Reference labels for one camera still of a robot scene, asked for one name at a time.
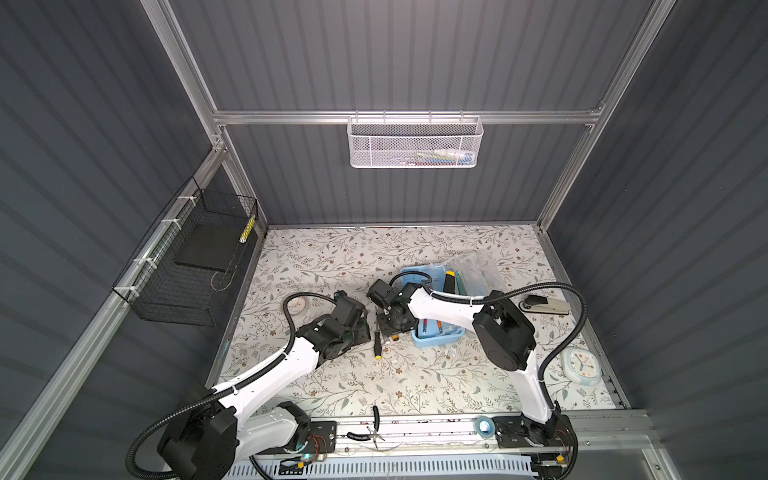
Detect blue tape roll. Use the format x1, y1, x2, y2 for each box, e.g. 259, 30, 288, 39
473, 415, 496, 439

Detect black yellow small screwdriver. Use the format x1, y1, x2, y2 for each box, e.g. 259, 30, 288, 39
373, 331, 383, 360

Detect brown tape roll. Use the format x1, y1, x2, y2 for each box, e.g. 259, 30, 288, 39
288, 296, 309, 317

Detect yellow marker pen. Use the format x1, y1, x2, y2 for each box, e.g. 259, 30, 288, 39
239, 215, 256, 244

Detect white wire mesh basket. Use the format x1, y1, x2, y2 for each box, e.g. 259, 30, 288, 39
346, 114, 484, 169

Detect black pliers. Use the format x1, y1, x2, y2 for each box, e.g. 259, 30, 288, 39
345, 405, 384, 451

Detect grey black stapler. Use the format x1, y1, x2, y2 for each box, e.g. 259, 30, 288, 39
518, 295, 571, 315

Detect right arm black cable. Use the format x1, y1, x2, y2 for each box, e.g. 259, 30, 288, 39
387, 271, 589, 415

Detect yellow black utility knife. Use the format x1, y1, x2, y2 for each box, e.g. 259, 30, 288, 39
443, 271, 457, 294

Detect black pad in basket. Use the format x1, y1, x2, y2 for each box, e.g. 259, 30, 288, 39
174, 224, 243, 272

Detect black wire basket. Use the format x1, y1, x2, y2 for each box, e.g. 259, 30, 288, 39
113, 182, 259, 328

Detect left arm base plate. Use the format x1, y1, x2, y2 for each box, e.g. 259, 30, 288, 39
259, 420, 338, 455

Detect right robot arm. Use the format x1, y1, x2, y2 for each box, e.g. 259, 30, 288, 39
367, 280, 554, 424

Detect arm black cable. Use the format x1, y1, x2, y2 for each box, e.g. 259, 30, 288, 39
387, 271, 589, 415
124, 291, 337, 480

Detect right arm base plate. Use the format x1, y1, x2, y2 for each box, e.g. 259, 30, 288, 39
492, 411, 578, 450

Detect blue plastic tool box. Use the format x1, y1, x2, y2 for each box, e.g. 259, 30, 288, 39
398, 252, 504, 349

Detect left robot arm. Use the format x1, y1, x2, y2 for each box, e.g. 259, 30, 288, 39
158, 295, 371, 479

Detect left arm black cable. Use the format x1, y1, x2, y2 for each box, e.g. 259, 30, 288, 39
124, 291, 337, 480

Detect clear tape roll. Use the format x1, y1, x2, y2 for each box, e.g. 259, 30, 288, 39
560, 347, 602, 386

